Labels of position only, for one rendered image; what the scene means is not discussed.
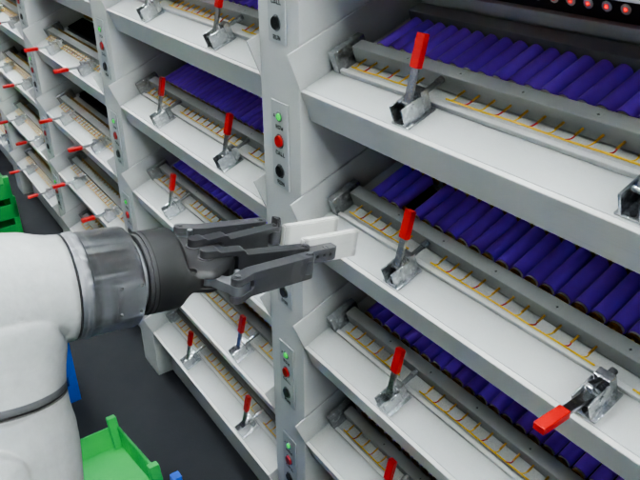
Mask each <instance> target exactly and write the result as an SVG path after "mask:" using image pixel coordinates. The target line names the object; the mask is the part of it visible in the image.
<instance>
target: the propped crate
mask: <svg viewBox="0 0 640 480"><path fill-rule="evenodd" d="M106 421H107V424H108V427H107V428H105V429H103V430H100V431H98V432H96V433H93V434H91V435H89V436H86V437H84V438H82V439H80V442H81V451H82V460H83V472H84V480H163V476H162V473H161V470H160V466H159V464H158V463H157V462H156V461H154V462H151V461H150V460H149V459H148V458H147V457H146V456H145V455H144V453H143V452H142V451H140V449H138V448H137V446H136V445H135V444H134V443H133V442H132V441H131V440H130V438H129V437H128V436H127V435H126V434H125V433H124V432H123V431H122V429H121V428H120V427H119V426H118V423H117V419H116V417H115V415H114V414H113V415H111V416H108V417H106Z"/></svg>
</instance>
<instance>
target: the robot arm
mask: <svg viewBox="0 0 640 480"><path fill-rule="evenodd" d="M338 220H339V218H338V217H337V216H330V217H323V218H317V219H311V220H306V221H300V222H294V223H288V224H283V225H282V226H281V218H280V217H278V216H272V218H271V223H270V224H266V223H267V220H266V219H265V218H263V217H257V218H248V219H239V220H229V221H221V222H211V223H202V224H182V223H178V224H174V225H173V231H172V230H170V229H168V228H156V229H150V230H138V231H132V232H130V233H128V232H127V231H126V230H124V229H123V228H121V227H117V226H114V227H107V228H101V229H94V230H80V231H74V232H72V231H66V232H62V233H60V234H49V235H38V234H28V233H23V232H0V480H84V472H83V460H82V451H81V442H80V435H79V430H78V426H77V420H76V416H75V413H74V411H73V408H72V405H71V402H70V395H69V390H68V383H67V356H68V342H71V341H75V340H78V339H88V338H91V337H92V336H94V335H99V334H103V333H107V332H112V331H116V330H123V329H127V328H131V327H135V326H136V325H138V324H139V323H140V322H141V320H142V318H143V317H144V315H150V314H155V313H158V312H163V311H167V310H175V309H178V308H180V307H182V306H183V305H184V303H185V302H186V300H187V299H188V298H189V297H190V295H191V294H193V293H195V292H196V293H197V292H206V293H209V292H214V291H216V290H221V291H223V292H226V293H228V294H229V295H230V303H232V304H234V305H239V304H242V303H243V302H245V301H246V300H248V299H249V298H251V297H252V296H254V295H257V294H261V293H264V292H267V291H271V290H277V289H280V288H283V287H286V286H289V285H292V284H296V283H299V282H302V281H306V280H309V279H311V278H312V274H313V266H314V264H317V263H322V262H327V261H331V260H335V259H340V258H345V257H350V256H354V255H355V252H356V245H357V239H358V232H359V230H358V229H356V228H354V229H349V230H340V231H337V228H338ZM253 227H254V228H253ZM279 244H280V246H279Z"/></svg>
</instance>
